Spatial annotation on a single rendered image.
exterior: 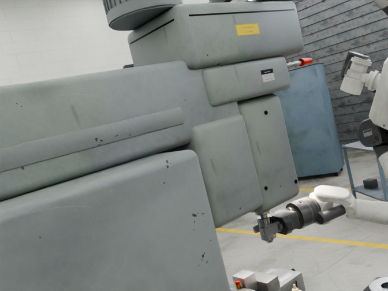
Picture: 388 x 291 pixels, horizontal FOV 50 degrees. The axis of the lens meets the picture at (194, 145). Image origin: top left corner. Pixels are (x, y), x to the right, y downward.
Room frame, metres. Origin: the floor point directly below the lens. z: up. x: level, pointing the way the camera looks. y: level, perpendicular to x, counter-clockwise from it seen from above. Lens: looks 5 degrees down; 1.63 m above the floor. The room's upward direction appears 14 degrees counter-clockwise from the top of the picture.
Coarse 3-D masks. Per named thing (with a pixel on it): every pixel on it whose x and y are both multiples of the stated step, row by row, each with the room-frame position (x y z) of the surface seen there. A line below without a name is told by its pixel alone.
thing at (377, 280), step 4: (376, 280) 1.01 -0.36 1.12; (380, 280) 1.00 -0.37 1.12; (384, 280) 1.00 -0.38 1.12; (372, 284) 0.99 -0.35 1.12; (376, 284) 0.99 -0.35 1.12; (380, 284) 0.98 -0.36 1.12; (384, 284) 0.99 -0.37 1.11; (368, 288) 1.00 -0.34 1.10; (372, 288) 0.98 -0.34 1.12; (376, 288) 0.97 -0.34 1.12; (380, 288) 0.97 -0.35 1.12; (384, 288) 0.99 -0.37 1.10
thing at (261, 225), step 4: (272, 220) 1.25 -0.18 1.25; (260, 224) 1.24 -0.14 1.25; (264, 224) 1.24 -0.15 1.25; (268, 224) 1.24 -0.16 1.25; (260, 228) 1.25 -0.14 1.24; (260, 232) 1.25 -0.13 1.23; (264, 236) 1.24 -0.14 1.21; (268, 236) 1.24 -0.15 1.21; (272, 236) 1.24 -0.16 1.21; (276, 236) 1.25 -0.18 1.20; (264, 240) 1.24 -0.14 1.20; (268, 240) 1.24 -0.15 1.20
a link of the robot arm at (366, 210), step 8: (360, 200) 1.31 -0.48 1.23; (368, 200) 1.32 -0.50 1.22; (360, 208) 1.29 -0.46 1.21; (368, 208) 1.29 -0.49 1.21; (376, 208) 1.28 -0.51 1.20; (384, 208) 1.28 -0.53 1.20; (360, 216) 1.30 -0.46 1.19; (368, 216) 1.29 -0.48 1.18; (376, 216) 1.28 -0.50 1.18; (384, 216) 1.27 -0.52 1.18; (384, 224) 1.29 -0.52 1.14
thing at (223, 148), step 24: (216, 120) 1.05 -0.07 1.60; (240, 120) 1.09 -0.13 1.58; (192, 144) 1.00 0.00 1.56; (216, 144) 1.03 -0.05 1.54; (240, 144) 1.08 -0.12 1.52; (216, 168) 1.01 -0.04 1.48; (240, 168) 1.06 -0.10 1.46; (216, 192) 1.00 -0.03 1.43; (240, 192) 1.05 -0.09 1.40; (216, 216) 0.99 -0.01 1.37; (240, 216) 1.05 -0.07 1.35
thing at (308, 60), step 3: (300, 60) 1.31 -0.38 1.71; (303, 60) 1.31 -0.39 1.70; (306, 60) 1.31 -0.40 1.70; (309, 60) 1.33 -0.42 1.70; (312, 60) 1.34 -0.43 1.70; (288, 63) 1.27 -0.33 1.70; (291, 63) 1.28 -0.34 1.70; (294, 63) 1.29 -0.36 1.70; (297, 63) 1.29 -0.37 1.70; (300, 63) 1.30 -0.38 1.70; (303, 63) 1.31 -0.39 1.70; (306, 63) 1.32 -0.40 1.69; (309, 63) 1.33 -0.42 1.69; (288, 66) 1.27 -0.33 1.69
